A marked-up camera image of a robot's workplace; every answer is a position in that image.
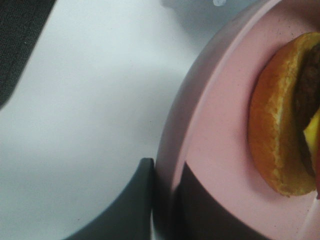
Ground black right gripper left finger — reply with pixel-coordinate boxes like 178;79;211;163
67;158;154;240

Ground pink plate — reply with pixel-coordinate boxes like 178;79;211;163
153;0;320;240

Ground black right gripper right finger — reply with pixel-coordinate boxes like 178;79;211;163
172;164;253;240

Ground burger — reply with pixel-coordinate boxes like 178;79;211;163
247;32;320;196

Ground white microwave oven body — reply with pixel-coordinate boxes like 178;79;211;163
160;0;255;15

